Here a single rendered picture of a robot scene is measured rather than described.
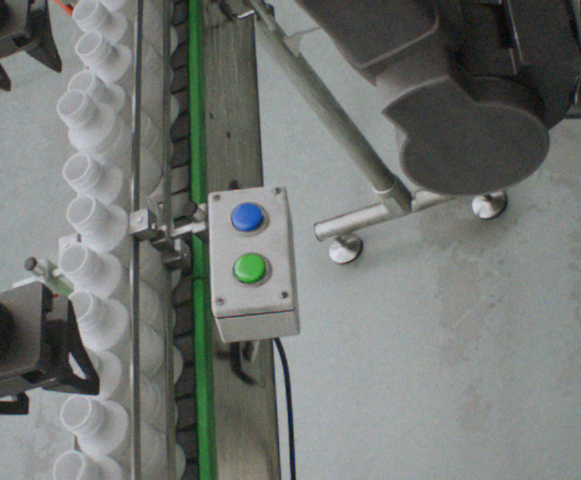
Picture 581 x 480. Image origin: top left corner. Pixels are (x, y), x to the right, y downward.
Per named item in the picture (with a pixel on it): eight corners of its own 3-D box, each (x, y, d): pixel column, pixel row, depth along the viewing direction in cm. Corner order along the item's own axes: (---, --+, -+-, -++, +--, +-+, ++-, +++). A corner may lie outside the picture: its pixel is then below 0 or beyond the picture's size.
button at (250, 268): (235, 261, 130) (233, 253, 129) (265, 258, 130) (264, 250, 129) (236, 287, 128) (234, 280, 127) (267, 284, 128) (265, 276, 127)
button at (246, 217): (233, 211, 133) (231, 203, 132) (262, 207, 133) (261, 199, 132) (234, 235, 132) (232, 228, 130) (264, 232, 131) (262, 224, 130)
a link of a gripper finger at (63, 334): (124, 423, 91) (47, 368, 83) (41, 444, 93) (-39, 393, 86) (124, 338, 94) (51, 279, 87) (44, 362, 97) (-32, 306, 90)
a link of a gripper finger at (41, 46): (23, 58, 138) (-25, 5, 130) (80, 37, 136) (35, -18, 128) (18, 107, 134) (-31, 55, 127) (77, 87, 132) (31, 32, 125)
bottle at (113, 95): (130, 183, 158) (54, 109, 145) (139, 141, 161) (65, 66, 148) (172, 176, 155) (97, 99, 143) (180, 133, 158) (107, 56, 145)
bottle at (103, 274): (137, 305, 148) (55, 236, 136) (182, 299, 146) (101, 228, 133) (129, 353, 145) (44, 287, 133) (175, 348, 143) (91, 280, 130)
